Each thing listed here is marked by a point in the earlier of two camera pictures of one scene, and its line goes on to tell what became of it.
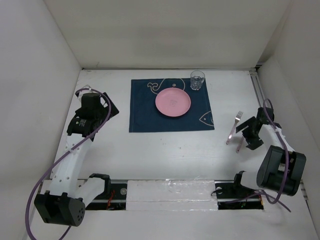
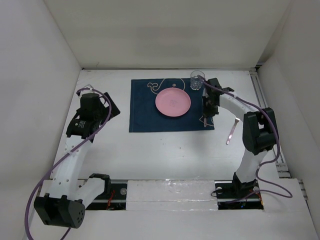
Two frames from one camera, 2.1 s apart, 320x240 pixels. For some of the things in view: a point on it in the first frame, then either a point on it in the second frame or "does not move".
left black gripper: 107,107 does not move
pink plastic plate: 173,102 does not move
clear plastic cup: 197,77 does not move
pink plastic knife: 239,144 to 204,94
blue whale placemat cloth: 145,117 does not move
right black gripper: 250,130 to 210,106
